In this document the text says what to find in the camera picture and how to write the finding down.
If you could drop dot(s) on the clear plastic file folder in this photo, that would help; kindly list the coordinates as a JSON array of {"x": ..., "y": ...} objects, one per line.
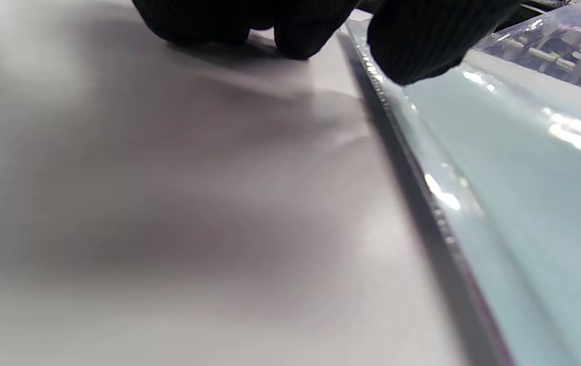
[{"x": 423, "y": 152}]

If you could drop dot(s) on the person's left hand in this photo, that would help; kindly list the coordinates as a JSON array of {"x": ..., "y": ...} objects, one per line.
[{"x": 423, "y": 35}]

